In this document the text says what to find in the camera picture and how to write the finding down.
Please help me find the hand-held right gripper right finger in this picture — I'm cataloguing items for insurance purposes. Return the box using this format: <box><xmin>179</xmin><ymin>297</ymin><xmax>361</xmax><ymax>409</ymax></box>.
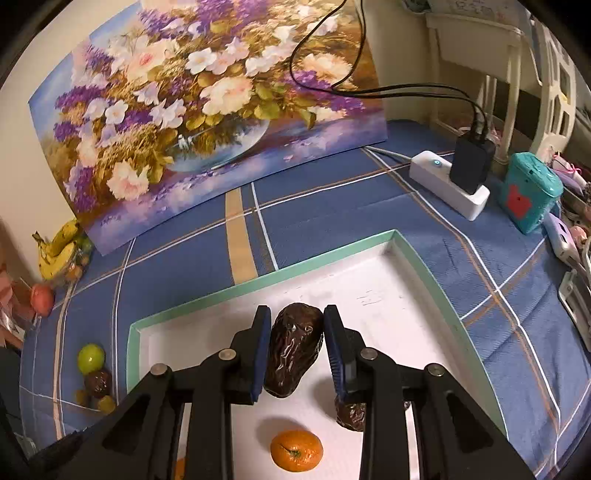
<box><xmin>323</xmin><ymin>304</ymin><xmax>541</xmax><ymax>480</ymax></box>

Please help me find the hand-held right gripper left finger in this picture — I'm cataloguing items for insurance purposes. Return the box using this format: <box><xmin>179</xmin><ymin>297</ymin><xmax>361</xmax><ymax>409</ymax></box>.
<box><xmin>69</xmin><ymin>305</ymin><xmax>272</xmax><ymax>480</ymax></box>

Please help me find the brown wrinkled date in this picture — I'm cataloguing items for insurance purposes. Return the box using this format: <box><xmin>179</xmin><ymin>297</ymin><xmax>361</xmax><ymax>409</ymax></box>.
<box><xmin>333</xmin><ymin>399</ymin><xmax>368</xmax><ymax>432</ymax></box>
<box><xmin>84</xmin><ymin>369</ymin><xmax>113</xmax><ymax>399</ymax></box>
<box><xmin>263</xmin><ymin>302</ymin><xmax>324</xmax><ymax>398</ymax></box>

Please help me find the white tray with teal rim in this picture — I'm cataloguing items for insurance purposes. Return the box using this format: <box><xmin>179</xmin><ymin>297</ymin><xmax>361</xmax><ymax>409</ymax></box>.
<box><xmin>124</xmin><ymin>229</ymin><xmax>508</xmax><ymax>480</ymax></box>

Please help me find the green jujube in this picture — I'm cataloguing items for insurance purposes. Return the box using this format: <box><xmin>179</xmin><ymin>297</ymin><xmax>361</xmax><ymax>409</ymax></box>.
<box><xmin>77</xmin><ymin>343</ymin><xmax>106</xmax><ymax>374</ymax></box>

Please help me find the red peach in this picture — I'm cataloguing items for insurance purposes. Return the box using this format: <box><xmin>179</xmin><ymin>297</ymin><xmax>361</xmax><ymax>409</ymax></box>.
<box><xmin>30</xmin><ymin>283</ymin><xmax>55</xmax><ymax>318</ymax></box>

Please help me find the blue plaid tablecloth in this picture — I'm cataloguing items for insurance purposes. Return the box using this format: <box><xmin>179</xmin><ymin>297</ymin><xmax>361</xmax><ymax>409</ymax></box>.
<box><xmin>18</xmin><ymin>119</ymin><xmax>591</xmax><ymax>480</ymax></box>

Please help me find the pink wrapped bouquet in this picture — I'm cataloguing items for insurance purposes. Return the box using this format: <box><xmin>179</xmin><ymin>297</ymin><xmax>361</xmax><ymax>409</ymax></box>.
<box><xmin>0</xmin><ymin>222</ymin><xmax>38</xmax><ymax>347</ymax></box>

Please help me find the glass fruit bowl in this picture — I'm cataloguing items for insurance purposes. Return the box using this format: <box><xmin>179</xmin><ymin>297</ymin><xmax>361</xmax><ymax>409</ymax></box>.
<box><xmin>44</xmin><ymin>235</ymin><xmax>95</xmax><ymax>287</ymax></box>

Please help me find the yellow banana bunch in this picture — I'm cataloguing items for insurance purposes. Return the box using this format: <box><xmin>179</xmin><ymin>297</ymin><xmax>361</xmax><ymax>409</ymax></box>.
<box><xmin>31</xmin><ymin>219</ymin><xmax>81</xmax><ymax>280</ymax></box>

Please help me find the white power strip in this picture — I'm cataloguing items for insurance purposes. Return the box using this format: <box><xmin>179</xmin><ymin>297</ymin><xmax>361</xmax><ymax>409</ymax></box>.
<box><xmin>409</xmin><ymin>150</ymin><xmax>491</xmax><ymax>221</ymax></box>

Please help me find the black charger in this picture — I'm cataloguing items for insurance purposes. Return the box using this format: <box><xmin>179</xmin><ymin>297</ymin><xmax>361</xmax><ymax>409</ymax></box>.
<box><xmin>450</xmin><ymin>131</ymin><xmax>497</xmax><ymax>195</ymax></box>

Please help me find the silver case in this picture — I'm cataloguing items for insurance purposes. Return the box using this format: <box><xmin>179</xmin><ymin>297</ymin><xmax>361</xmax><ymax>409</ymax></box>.
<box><xmin>558</xmin><ymin>270</ymin><xmax>591</xmax><ymax>334</ymax></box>

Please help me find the white purple handheld device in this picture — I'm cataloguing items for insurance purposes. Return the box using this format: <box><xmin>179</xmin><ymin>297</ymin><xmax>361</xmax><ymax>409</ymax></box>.
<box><xmin>542</xmin><ymin>216</ymin><xmax>583</xmax><ymax>273</ymax></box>

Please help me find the teal box with red sticker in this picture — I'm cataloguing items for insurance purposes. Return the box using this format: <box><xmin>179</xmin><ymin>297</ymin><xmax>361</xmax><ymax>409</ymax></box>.
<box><xmin>498</xmin><ymin>152</ymin><xmax>564</xmax><ymax>235</ymax></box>

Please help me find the flower painting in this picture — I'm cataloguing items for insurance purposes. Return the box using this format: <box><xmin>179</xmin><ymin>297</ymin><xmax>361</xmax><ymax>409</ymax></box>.
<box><xmin>28</xmin><ymin>0</ymin><xmax>387</xmax><ymax>256</ymax></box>

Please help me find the white folding chair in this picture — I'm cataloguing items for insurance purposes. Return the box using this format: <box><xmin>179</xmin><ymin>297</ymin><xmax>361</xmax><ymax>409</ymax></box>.
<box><xmin>425</xmin><ymin>11</ymin><xmax>539</xmax><ymax>162</ymax></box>

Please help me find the white printed box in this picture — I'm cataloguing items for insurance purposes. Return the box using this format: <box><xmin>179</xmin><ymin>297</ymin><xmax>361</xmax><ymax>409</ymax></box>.
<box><xmin>427</xmin><ymin>0</ymin><xmax>527</xmax><ymax>21</ymax></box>

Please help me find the white power cord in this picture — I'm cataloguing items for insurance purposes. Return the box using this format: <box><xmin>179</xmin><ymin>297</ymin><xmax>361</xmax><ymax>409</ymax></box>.
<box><xmin>367</xmin><ymin>147</ymin><xmax>414</xmax><ymax>163</ymax></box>

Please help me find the black cable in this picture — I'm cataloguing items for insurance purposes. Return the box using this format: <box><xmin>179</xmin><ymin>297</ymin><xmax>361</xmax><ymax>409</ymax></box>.
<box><xmin>291</xmin><ymin>0</ymin><xmax>481</xmax><ymax>137</ymax></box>
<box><xmin>331</xmin><ymin>0</ymin><xmax>489</xmax><ymax>139</ymax></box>

